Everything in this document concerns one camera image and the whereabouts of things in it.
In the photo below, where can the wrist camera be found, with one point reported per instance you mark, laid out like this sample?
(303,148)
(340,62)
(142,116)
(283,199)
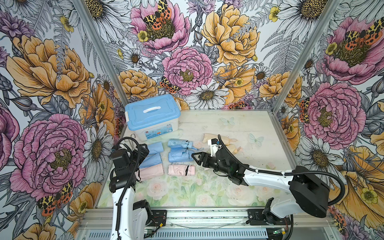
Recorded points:
(121,162)
(214,145)

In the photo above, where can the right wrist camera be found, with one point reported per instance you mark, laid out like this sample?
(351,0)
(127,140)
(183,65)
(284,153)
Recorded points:
(214,145)

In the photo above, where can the beige umbrella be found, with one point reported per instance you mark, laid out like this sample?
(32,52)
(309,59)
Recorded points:
(233,149)
(226,140)

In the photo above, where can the blue umbrella sleeve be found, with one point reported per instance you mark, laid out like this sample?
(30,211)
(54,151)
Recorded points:
(150,161)
(155,148)

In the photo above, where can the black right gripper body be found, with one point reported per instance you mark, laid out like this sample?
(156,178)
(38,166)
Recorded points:
(214,165)

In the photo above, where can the blue lidded plastic storage box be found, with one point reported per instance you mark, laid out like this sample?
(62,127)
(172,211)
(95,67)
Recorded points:
(153,117)

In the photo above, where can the blue umbrella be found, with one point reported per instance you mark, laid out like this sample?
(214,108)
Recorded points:
(181,144)
(180,155)

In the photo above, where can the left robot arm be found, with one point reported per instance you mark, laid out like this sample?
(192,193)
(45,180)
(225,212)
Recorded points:
(129,217)

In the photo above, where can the pink umbrella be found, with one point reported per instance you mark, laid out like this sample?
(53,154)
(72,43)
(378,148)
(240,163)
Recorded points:
(181,170)

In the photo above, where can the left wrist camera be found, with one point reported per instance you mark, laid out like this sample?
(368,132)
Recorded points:
(121,162)

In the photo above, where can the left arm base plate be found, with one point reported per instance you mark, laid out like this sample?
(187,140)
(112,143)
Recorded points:
(159,217)

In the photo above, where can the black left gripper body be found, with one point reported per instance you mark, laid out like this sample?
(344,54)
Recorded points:
(141,157)

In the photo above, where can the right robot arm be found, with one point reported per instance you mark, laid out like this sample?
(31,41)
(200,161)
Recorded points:
(306,193)

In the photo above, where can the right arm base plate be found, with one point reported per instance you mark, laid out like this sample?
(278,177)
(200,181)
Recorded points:
(256,217)

